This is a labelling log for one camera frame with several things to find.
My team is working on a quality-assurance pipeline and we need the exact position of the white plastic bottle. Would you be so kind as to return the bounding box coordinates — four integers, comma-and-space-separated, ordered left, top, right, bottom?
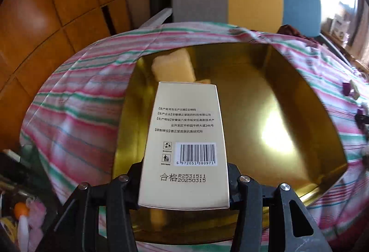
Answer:
17, 216, 30, 252

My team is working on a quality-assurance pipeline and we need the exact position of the brown red cloth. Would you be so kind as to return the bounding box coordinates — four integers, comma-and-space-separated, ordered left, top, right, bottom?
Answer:
278, 24, 320, 45

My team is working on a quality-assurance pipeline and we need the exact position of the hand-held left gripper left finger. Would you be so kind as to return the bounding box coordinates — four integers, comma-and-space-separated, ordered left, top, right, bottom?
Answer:
36, 162, 145, 252

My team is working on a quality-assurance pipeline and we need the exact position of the orange ball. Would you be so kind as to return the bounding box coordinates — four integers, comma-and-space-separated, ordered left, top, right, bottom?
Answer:
14, 202, 29, 217

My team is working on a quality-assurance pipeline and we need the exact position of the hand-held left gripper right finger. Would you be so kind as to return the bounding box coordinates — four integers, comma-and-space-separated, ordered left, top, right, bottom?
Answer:
228, 163, 332, 252

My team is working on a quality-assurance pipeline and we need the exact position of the striped bed sheet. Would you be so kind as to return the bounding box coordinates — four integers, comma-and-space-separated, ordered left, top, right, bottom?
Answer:
20, 23, 369, 252

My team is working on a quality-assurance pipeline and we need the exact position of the white printed box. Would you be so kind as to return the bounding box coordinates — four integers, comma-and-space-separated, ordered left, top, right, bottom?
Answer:
331, 14, 351, 34

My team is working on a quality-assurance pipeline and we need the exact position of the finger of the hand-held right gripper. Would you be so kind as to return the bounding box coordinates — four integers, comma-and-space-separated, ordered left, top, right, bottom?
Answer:
355, 108, 369, 137

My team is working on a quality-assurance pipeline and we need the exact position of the small purple object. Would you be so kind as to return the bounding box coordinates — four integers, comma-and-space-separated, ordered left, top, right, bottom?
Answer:
342, 80, 360, 100

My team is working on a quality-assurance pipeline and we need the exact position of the yellow sponge block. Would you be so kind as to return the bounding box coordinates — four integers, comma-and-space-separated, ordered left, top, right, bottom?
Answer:
151, 49, 197, 83

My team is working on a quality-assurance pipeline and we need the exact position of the beige barcode carton box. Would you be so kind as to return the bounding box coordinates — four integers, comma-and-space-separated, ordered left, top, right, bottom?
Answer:
138, 82, 230, 210

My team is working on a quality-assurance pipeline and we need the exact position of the wooden wardrobe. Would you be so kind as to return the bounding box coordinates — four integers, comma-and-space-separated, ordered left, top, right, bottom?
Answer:
0, 0, 133, 151

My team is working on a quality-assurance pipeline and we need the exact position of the gold metal tray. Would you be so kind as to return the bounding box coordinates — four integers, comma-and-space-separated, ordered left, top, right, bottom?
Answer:
112, 42, 349, 244

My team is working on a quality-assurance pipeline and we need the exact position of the pink cloth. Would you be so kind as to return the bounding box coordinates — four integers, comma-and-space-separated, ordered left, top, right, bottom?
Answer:
27, 197, 47, 241

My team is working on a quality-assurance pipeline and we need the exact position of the wooden desk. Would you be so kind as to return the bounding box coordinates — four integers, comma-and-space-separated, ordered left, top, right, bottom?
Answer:
321, 30, 369, 74

